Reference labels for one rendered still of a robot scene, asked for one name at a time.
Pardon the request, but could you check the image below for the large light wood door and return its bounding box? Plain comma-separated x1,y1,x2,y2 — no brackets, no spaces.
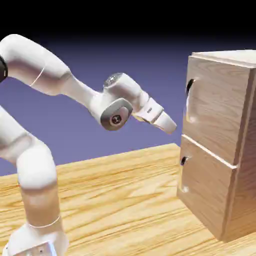
181,55,256,166

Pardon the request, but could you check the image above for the long curved metal handle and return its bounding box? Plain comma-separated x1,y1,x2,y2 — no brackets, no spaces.
183,78,199,123

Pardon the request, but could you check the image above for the short curved metal handle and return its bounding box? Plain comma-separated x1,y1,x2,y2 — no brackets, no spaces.
177,155,190,193

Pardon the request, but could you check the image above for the light wood cabinet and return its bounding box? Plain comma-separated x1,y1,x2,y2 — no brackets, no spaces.
176,49,256,243

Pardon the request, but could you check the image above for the small light wood door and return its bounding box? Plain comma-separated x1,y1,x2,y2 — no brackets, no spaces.
176,134,238,241

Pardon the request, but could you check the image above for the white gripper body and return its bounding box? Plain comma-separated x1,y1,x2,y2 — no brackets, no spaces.
152,110,178,135

